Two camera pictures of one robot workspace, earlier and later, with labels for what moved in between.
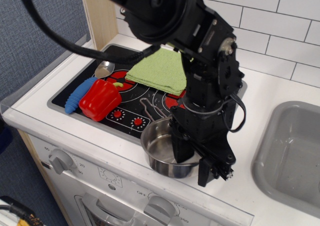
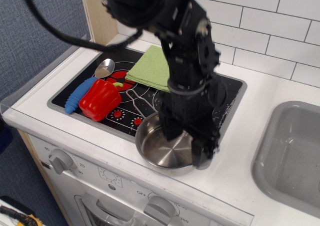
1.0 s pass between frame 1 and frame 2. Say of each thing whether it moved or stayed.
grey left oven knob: stayed
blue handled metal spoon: stayed
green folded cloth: stayed
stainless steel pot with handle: moved
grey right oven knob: stayed
